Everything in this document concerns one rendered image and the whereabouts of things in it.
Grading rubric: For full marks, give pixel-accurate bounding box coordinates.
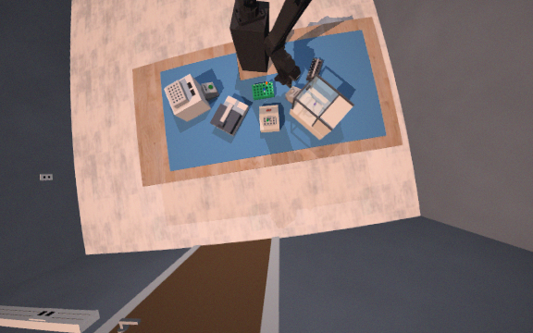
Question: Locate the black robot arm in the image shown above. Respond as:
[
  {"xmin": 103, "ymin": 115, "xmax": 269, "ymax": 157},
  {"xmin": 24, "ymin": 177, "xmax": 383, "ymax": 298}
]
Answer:
[{"xmin": 234, "ymin": 0, "xmax": 312, "ymax": 81}]

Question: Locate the green tube rack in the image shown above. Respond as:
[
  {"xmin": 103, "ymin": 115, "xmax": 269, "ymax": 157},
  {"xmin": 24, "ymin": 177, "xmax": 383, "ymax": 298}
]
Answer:
[{"xmin": 252, "ymin": 81, "xmax": 274, "ymax": 100}]

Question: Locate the blue bench mat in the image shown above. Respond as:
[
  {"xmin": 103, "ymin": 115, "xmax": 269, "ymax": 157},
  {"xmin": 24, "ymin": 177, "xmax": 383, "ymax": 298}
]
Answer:
[{"xmin": 160, "ymin": 30, "xmax": 387, "ymax": 171}]

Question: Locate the cream block with rows of round holes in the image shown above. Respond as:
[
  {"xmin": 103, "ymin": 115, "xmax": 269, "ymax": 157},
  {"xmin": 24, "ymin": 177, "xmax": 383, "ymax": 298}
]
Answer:
[{"xmin": 164, "ymin": 74, "xmax": 219, "ymax": 122}]

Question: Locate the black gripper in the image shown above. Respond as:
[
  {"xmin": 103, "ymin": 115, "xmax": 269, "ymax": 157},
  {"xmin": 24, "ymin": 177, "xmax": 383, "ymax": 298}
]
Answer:
[{"xmin": 274, "ymin": 74, "xmax": 292, "ymax": 88}]

